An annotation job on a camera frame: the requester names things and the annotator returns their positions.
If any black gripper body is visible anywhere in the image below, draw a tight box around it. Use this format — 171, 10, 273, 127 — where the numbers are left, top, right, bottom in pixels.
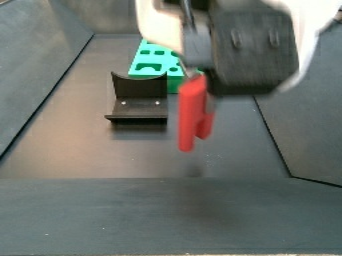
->
180, 0, 299, 95

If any red square-circle peg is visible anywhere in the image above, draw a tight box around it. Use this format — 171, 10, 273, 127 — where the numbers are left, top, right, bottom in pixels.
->
177, 75, 213, 152

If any black peg holder stand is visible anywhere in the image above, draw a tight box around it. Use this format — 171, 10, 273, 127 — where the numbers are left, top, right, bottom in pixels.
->
104, 72, 168, 122

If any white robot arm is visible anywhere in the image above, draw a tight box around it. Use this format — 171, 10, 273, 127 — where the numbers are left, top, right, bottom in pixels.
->
135, 0, 342, 96

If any green shape sorting board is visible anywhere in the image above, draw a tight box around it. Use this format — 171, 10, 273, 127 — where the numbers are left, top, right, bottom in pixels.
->
128, 39, 184, 94

